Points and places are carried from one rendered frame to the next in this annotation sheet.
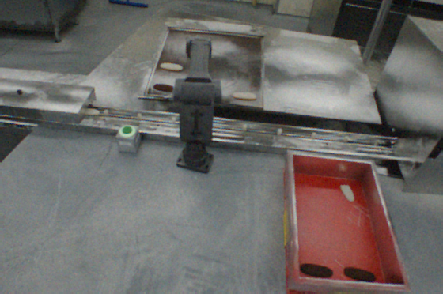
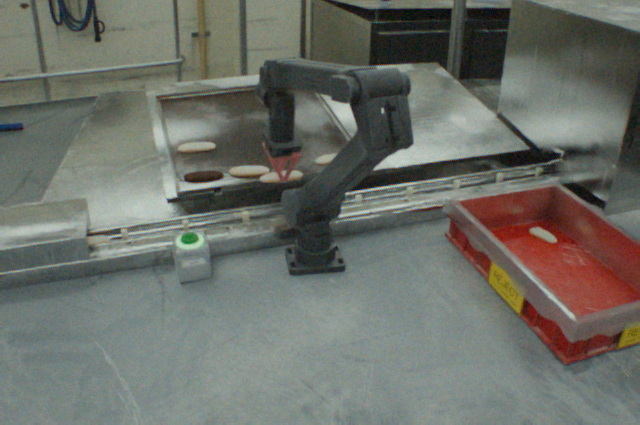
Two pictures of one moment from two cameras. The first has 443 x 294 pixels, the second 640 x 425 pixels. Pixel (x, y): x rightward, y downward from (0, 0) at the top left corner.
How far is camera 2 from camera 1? 0.52 m
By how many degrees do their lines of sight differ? 22
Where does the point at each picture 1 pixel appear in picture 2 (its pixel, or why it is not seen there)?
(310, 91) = (418, 133)
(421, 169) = (618, 171)
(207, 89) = (392, 72)
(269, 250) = (501, 326)
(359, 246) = (603, 284)
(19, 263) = not seen: outside the picture
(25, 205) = (62, 407)
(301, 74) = not seen: hidden behind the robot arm
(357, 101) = (484, 131)
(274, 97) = not seen: hidden behind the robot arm
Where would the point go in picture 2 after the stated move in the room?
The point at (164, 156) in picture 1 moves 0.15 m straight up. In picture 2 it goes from (260, 269) to (258, 206)
